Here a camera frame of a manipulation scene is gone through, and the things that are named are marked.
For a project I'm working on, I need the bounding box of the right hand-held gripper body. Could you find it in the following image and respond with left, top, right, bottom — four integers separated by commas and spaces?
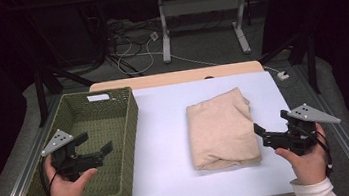
258, 98, 346, 161

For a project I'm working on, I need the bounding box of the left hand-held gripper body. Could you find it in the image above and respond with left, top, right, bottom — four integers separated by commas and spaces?
38, 123, 107, 186

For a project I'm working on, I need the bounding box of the green woven basket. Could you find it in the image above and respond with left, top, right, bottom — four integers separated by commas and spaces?
9, 85, 150, 196

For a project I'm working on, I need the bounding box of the beige cloth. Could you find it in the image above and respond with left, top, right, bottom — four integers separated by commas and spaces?
183, 84, 263, 173

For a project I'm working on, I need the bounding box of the person's right hand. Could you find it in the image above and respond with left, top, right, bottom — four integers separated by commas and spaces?
271, 122, 333, 190

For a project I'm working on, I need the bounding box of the person's left hand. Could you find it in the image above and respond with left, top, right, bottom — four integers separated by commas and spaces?
42, 149, 102, 196

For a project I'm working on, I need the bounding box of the white power socket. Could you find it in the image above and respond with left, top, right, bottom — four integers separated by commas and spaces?
275, 70, 291, 82

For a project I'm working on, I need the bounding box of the white label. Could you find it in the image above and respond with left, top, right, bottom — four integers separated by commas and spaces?
86, 92, 111, 104

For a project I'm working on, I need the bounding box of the black stand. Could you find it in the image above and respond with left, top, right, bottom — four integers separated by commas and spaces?
31, 59, 100, 129
254, 24, 323, 102

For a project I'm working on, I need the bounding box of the white board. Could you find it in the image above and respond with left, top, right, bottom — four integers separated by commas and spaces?
60, 67, 304, 196

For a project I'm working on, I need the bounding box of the wooden table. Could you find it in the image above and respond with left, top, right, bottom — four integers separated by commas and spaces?
87, 59, 265, 96

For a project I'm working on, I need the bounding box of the white-legged table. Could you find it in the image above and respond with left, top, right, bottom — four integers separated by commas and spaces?
135, 0, 287, 67

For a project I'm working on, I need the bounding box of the left hand-held gripper cable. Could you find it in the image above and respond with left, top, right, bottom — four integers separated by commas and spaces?
36, 154, 64, 196

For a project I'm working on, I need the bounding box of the hand-held gripper cable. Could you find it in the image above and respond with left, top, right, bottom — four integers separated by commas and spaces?
36, 154, 64, 196
313, 122, 336, 179

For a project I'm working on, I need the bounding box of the right hand-held gripper cable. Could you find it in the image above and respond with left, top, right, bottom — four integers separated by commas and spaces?
313, 122, 336, 179

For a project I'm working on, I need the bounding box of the metal rail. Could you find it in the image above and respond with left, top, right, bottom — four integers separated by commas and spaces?
0, 93, 76, 196
291, 57, 349, 196

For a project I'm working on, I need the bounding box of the white floor cable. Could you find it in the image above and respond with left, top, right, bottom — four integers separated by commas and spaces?
113, 25, 221, 80

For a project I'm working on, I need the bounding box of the bundle of black cables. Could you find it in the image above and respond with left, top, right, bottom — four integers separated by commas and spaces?
82, 0, 177, 83

